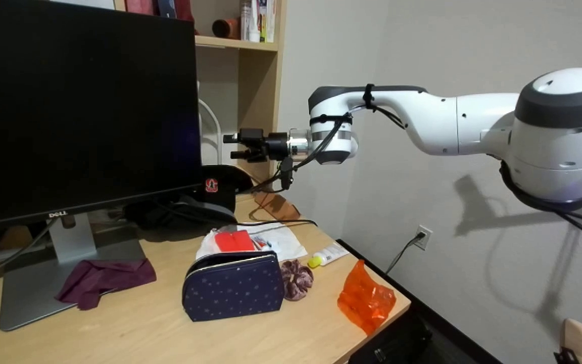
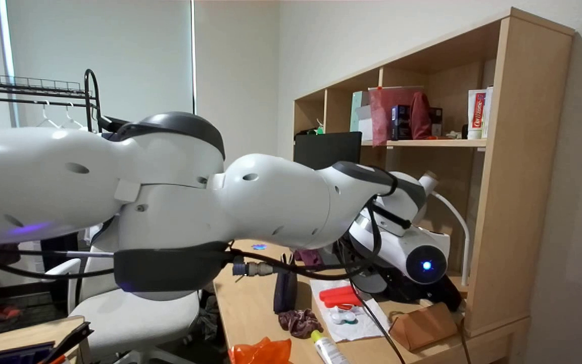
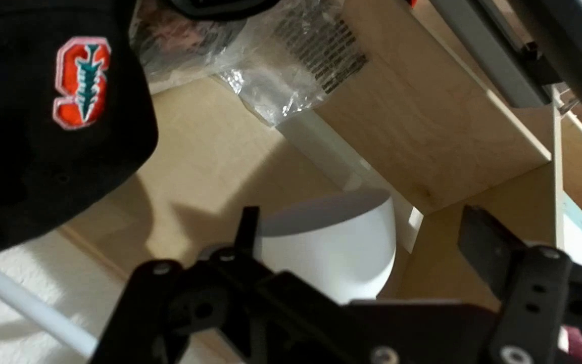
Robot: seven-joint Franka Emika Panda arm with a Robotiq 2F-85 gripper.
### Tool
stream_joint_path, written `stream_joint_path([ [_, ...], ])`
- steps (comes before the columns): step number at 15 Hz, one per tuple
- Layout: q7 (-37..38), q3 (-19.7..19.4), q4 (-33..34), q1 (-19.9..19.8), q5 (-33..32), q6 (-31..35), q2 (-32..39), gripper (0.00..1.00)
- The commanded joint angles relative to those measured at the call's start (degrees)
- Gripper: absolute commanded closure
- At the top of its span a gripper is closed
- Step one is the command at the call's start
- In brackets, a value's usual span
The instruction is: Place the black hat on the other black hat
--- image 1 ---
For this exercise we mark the black cap with red logo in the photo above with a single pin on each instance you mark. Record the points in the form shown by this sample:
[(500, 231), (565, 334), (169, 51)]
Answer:
[(231, 184)]

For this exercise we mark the black computer monitor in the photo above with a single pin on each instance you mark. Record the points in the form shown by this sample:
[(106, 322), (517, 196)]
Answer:
[(68, 101)]

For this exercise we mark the light wooden shelf unit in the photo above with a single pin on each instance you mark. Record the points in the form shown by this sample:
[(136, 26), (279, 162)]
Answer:
[(257, 101)]

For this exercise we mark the small dark jar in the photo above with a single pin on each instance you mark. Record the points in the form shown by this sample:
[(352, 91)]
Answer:
[(223, 28)]

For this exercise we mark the orange plastic bag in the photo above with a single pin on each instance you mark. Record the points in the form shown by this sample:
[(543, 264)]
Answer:
[(364, 300)]

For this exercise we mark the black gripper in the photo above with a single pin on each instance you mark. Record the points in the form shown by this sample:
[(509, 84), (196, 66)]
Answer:
[(272, 146)]

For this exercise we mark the orange plastic case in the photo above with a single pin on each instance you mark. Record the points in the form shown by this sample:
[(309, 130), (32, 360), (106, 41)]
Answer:
[(236, 241)]

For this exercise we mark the purple cloth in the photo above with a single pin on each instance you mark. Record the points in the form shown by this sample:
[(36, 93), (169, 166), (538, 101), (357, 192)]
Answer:
[(101, 279)]

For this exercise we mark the maroon hair scrunchie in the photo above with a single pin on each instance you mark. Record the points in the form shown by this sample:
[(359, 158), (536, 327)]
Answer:
[(298, 279)]

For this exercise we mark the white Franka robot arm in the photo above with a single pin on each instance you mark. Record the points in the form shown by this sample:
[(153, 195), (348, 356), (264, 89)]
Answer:
[(452, 121)]

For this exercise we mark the black rounded object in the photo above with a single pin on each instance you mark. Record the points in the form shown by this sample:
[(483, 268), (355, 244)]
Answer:
[(399, 340)]

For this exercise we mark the grey monitor stand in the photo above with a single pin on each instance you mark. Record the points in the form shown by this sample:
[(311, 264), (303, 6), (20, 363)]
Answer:
[(29, 296)]

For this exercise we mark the navy dotted zipper pouch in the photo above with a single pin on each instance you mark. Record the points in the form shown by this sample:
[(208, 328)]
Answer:
[(231, 289)]

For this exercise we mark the white desk lamp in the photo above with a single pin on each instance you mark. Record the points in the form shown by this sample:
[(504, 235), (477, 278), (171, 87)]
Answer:
[(221, 144)]

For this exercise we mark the white box with red picture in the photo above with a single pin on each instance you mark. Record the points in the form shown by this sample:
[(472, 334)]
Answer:
[(250, 22)]

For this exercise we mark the white wall outlet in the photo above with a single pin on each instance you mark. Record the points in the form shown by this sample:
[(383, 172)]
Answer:
[(423, 237)]

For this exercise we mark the white tube with yellow cap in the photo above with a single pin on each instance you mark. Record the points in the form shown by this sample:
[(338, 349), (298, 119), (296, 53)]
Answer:
[(328, 255)]

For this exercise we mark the brown cardboard box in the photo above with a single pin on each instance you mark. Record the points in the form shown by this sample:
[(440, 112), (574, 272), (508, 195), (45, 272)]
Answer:
[(281, 204)]

